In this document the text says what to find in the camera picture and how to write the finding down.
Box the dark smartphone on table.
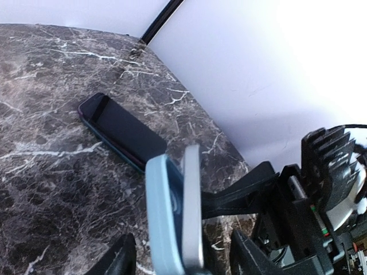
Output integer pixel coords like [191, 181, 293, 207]
[77, 92, 167, 173]

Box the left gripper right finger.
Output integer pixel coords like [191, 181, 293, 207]
[229, 230, 286, 275]

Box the light blue phone case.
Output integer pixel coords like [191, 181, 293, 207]
[145, 154, 185, 274]

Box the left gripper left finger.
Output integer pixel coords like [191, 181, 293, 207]
[86, 233, 136, 275]

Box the right black frame post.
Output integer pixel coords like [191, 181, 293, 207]
[140, 0, 184, 45]

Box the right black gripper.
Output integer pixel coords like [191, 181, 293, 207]
[202, 161, 346, 274]

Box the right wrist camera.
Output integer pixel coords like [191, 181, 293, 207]
[301, 126, 366, 231]

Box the silver smartphone black screen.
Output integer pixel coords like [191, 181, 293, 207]
[181, 144, 204, 272]

